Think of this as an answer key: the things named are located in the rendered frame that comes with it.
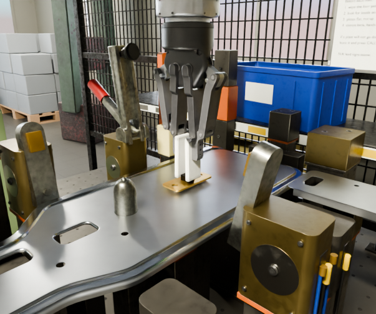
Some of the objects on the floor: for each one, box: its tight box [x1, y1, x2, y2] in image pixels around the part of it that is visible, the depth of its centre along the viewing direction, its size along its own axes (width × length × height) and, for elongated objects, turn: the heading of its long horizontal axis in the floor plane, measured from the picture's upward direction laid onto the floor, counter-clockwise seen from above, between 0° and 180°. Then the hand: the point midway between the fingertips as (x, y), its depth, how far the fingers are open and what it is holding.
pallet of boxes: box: [0, 34, 62, 124], centre depth 554 cm, size 128×89×126 cm
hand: (187, 157), depth 56 cm, fingers closed, pressing on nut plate
